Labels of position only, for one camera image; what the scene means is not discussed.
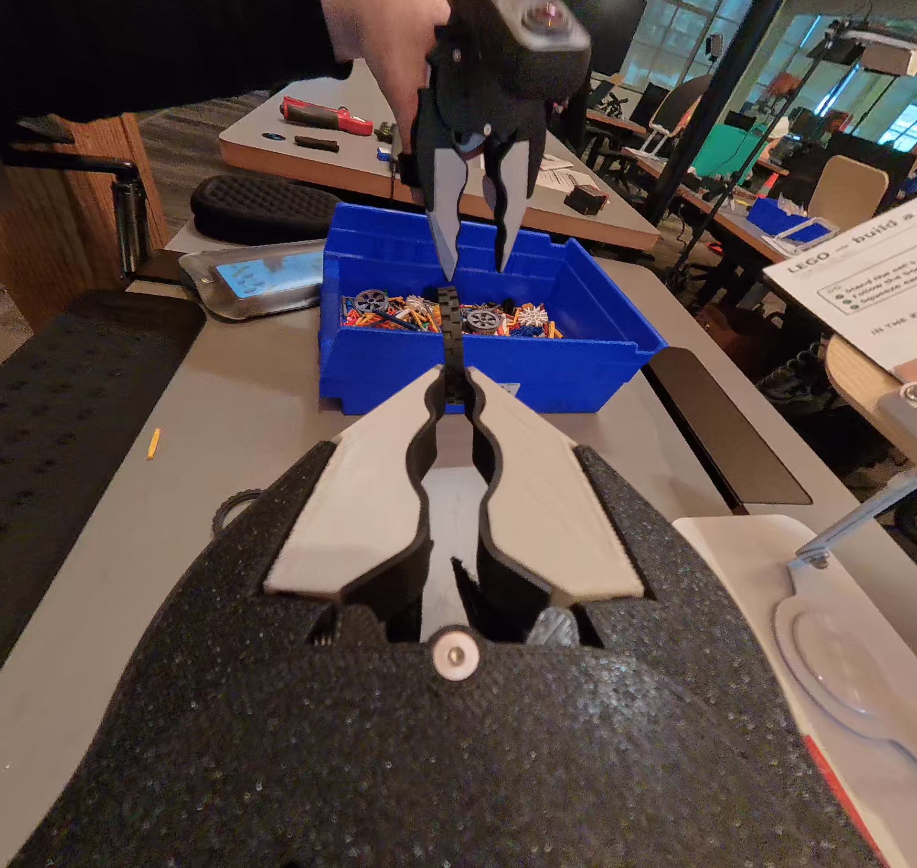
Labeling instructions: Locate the beige chair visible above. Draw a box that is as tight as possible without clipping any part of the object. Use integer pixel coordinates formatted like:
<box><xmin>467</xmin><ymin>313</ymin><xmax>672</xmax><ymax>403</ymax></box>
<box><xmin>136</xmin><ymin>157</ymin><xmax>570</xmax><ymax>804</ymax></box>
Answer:
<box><xmin>808</xmin><ymin>154</ymin><xmax>891</xmax><ymax>233</ymax></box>

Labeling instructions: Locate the blue plastic bin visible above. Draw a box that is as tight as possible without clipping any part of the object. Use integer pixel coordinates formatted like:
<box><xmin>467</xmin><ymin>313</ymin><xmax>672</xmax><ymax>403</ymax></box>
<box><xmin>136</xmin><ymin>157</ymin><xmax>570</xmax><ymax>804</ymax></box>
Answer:
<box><xmin>319</xmin><ymin>202</ymin><xmax>667</xmax><ymax>416</ymax></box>

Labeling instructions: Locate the black monitor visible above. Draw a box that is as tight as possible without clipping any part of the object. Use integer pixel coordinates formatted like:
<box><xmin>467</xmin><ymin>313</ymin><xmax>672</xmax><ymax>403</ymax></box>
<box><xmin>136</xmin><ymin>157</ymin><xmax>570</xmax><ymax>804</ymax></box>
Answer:
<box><xmin>548</xmin><ymin>0</ymin><xmax>647</xmax><ymax>77</ymax></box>

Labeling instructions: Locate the blue card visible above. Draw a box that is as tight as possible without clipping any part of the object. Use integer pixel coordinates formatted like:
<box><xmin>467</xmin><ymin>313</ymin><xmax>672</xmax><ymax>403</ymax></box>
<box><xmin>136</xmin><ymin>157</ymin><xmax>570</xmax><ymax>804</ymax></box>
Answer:
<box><xmin>215</xmin><ymin>252</ymin><xmax>325</xmax><ymax>299</ymax></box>

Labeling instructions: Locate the printed instruction booklet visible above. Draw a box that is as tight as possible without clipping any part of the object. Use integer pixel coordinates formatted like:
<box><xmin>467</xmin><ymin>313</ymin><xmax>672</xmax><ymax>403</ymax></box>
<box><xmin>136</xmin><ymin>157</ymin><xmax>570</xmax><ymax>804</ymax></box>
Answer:
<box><xmin>763</xmin><ymin>198</ymin><xmax>917</xmax><ymax>375</ymax></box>

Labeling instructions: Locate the black mesh cushion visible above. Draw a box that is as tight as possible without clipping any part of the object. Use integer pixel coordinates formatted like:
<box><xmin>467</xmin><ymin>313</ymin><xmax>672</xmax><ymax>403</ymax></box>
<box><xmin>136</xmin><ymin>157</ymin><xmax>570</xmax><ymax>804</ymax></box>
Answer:
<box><xmin>190</xmin><ymin>175</ymin><xmax>343</xmax><ymax>247</ymax></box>

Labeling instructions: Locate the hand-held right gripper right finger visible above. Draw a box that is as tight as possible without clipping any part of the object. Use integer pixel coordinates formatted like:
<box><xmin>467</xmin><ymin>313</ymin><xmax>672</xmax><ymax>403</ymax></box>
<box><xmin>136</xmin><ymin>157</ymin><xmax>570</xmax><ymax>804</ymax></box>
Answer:
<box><xmin>463</xmin><ymin>367</ymin><xmax>646</xmax><ymax>643</ymax></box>

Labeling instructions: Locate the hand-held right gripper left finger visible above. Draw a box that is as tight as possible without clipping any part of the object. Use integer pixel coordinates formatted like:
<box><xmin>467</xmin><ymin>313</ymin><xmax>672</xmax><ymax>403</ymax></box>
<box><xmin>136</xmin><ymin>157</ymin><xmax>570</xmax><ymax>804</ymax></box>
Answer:
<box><xmin>264</xmin><ymin>365</ymin><xmax>448</xmax><ymax>643</ymax></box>

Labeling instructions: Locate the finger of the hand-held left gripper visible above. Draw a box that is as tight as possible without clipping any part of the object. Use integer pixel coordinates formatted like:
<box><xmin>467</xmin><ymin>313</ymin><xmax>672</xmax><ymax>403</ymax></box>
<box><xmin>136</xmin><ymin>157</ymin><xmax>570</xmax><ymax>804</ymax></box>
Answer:
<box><xmin>421</xmin><ymin>146</ymin><xmax>475</xmax><ymax>283</ymax></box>
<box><xmin>480</xmin><ymin>141</ymin><xmax>533</xmax><ymax>275</ymax></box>

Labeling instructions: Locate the red-handled tool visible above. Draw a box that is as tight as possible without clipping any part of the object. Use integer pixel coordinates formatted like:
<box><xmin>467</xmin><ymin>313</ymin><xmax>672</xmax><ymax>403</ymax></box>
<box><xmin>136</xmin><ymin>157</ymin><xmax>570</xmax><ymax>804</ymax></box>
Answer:
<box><xmin>279</xmin><ymin>95</ymin><xmax>375</xmax><ymax>138</ymax></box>

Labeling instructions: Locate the pile of colourful building pieces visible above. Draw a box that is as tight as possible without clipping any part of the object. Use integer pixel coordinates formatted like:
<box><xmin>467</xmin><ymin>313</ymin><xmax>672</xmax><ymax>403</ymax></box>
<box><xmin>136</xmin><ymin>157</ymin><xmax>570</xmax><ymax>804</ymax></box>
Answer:
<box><xmin>340</xmin><ymin>288</ymin><xmax>567</xmax><ymax>340</ymax></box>

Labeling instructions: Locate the black perforated pad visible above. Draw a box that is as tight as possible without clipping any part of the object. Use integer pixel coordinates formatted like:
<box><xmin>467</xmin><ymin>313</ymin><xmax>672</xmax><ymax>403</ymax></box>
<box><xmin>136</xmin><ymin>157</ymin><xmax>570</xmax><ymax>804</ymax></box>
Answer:
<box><xmin>0</xmin><ymin>291</ymin><xmax>207</xmax><ymax>668</ymax></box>

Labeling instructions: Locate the black rubber tire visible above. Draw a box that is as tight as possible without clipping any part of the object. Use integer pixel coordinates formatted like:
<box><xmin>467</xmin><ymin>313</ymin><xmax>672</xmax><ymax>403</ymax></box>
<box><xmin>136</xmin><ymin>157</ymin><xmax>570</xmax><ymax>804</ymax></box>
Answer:
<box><xmin>436</xmin><ymin>284</ymin><xmax>465</xmax><ymax>411</ymax></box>

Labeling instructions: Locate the wood-edged grey table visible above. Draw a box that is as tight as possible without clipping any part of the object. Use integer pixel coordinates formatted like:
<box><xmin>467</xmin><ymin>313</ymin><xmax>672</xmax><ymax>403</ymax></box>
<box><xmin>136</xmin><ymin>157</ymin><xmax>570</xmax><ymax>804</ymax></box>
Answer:
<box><xmin>218</xmin><ymin>59</ymin><xmax>661</xmax><ymax>253</ymax></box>

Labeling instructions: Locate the person's left hand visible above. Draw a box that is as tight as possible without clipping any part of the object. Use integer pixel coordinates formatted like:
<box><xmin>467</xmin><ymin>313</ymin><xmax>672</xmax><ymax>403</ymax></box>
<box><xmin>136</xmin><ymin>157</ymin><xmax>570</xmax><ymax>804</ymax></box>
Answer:
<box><xmin>317</xmin><ymin>0</ymin><xmax>454</xmax><ymax>174</ymax></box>

